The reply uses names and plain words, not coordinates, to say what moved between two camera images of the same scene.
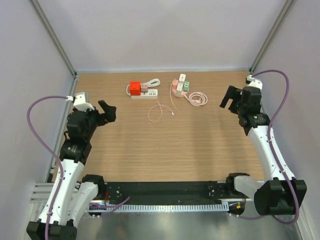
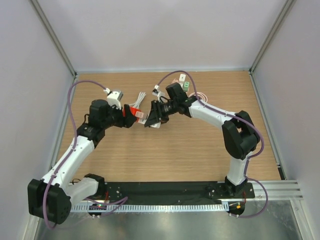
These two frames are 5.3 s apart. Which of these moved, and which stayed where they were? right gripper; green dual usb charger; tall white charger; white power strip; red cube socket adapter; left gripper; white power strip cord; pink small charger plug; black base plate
Moved: pink small charger plug; red cube socket adapter; white power strip; left gripper; right gripper; white power strip cord
Stayed: tall white charger; green dual usb charger; black base plate
